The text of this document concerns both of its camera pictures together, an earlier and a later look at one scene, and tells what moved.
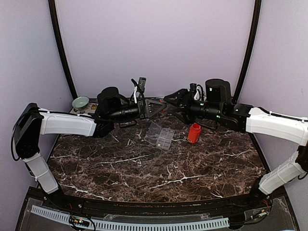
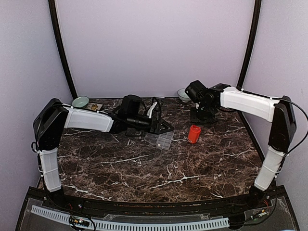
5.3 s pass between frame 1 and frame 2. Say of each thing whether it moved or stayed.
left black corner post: stayed
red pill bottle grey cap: stayed
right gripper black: moved
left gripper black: moved
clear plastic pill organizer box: stayed
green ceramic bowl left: stayed
